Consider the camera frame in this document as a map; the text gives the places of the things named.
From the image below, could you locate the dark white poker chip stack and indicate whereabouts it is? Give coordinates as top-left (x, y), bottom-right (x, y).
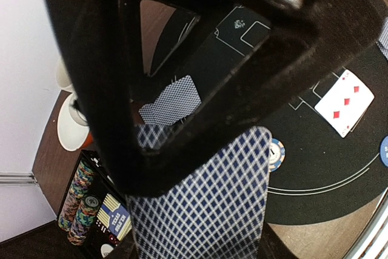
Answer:
top-left (269, 138), bottom-right (286, 172)

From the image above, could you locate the blue small blind button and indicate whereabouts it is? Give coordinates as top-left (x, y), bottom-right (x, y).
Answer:
top-left (380, 136), bottom-right (388, 167)

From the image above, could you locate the left aluminium frame post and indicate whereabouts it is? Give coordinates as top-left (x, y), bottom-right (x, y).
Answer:
top-left (0, 172), bottom-right (37, 186)

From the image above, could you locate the texas holdem card box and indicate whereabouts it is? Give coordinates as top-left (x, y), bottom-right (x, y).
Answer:
top-left (96, 193), bottom-right (132, 243)

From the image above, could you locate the blue card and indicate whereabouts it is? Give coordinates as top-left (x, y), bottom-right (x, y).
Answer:
top-left (376, 18), bottom-right (388, 59)
top-left (139, 75), bottom-right (201, 126)

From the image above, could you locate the white saucer orange base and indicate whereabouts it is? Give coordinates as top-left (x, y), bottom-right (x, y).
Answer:
top-left (57, 93), bottom-right (92, 152)

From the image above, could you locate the round black poker mat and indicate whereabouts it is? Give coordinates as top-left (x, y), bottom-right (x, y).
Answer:
top-left (148, 4), bottom-right (388, 226)

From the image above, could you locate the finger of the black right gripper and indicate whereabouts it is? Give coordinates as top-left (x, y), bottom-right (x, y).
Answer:
top-left (45, 0), bottom-right (181, 197)
top-left (134, 0), bottom-right (386, 174)

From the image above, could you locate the chip row in case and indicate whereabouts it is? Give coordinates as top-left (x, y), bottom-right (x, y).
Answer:
top-left (58, 160), bottom-right (95, 232)
top-left (67, 195), bottom-right (101, 246)

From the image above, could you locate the black poker chip case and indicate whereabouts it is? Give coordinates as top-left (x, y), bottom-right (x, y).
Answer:
top-left (57, 150), bottom-right (132, 258)

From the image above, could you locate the aluminium front rail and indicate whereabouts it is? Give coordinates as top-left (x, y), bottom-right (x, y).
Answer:
top-left (344, 189), bottom-right (388, 259)

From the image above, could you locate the white dealer button in case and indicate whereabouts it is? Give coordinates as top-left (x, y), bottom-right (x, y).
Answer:
top-left (100, 243), bottom-right (115, 258)

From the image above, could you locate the three of diamonds card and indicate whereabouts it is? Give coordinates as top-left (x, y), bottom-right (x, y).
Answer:
top-left (315, 69), bottom-right (375, 138)

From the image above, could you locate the white floral mug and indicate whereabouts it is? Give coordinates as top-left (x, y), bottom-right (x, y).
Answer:
top-left (55, 56), bottom-right (74, 93)

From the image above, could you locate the blue playing card deck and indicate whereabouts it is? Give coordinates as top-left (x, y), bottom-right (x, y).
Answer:
top-left (127, 127), bottom-right (272, 258)

